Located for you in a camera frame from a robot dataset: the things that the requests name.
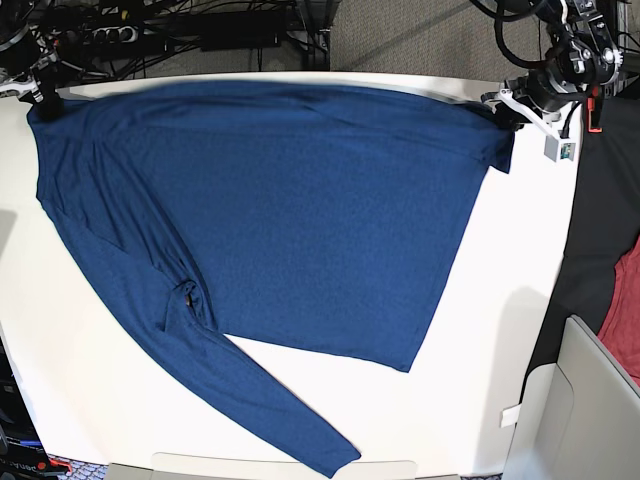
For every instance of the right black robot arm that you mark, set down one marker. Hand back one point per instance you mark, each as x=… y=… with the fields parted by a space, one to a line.
x=15 y=24

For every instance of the dark grey cloth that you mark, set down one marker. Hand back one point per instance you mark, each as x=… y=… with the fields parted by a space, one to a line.
x=604 y=226

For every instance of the red black clamp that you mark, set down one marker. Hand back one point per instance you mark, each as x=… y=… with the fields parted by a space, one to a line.
x=593 y=115

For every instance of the red cloth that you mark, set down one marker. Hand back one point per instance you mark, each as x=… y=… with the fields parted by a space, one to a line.
x=620 y=330

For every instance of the grey plastic bin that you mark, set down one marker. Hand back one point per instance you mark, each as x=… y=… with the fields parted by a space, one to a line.
x=579 y=417

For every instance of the black aluminium frame post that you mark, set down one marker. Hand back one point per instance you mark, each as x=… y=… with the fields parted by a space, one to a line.
x=317 y=20

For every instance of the white power strip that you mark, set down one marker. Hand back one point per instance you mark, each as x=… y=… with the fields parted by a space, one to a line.
x=114 y=35

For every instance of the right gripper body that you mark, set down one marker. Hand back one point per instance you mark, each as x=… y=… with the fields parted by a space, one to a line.
x=27 y=70

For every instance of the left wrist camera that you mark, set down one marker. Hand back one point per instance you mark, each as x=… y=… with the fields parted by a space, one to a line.
x=559 y=149

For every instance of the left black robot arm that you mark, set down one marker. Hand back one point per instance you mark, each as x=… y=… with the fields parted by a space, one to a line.
x=581 y=63

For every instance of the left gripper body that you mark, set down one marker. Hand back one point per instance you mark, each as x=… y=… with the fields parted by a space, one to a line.
x=542 y=96

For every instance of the black box with label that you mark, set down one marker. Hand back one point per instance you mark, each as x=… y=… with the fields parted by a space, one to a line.
x=17 y=460

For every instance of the blue long-sleeve shirt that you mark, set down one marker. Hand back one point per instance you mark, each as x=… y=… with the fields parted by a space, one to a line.
x=319 y=217

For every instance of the small red clamp bottom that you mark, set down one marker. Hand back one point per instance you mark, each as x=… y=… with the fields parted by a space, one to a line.
x=54 y=466

